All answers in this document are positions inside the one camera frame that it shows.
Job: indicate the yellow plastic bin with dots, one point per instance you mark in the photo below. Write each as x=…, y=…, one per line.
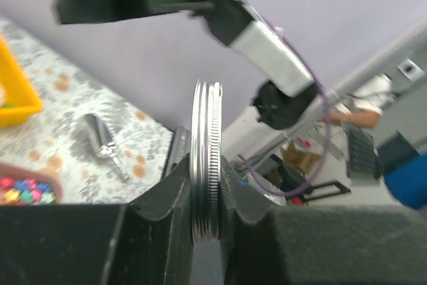
x=19, y=94

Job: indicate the silver jar lid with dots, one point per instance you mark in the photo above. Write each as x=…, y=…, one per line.
x=205, y=161

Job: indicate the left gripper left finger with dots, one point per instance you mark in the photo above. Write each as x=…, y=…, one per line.
x=147, y=241

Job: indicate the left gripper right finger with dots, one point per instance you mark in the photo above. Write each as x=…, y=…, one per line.
x=265, y=243

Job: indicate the metal scoop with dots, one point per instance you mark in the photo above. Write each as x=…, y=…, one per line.
x=103, y=142

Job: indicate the pink tray colourful candies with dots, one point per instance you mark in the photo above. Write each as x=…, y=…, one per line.
x=20, y=186

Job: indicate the person in white shirt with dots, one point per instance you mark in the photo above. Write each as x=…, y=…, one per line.
x=364, y=107

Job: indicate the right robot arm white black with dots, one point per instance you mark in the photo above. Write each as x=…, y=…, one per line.
x=290, y=88

